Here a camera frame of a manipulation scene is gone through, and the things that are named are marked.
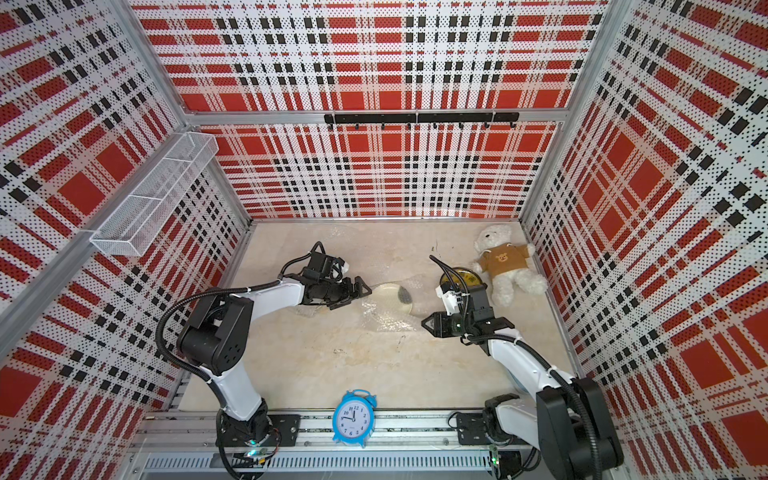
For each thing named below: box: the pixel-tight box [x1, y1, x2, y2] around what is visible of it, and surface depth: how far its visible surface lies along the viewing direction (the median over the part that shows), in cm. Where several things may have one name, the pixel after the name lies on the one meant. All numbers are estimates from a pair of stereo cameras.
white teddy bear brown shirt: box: [472, 224, 548, 307], surface depth 100 cm
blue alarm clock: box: [332, 388, 378, 448], surface depth 75 cm
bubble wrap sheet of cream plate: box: [360, 276, 435, 333], surface depth 97 cm
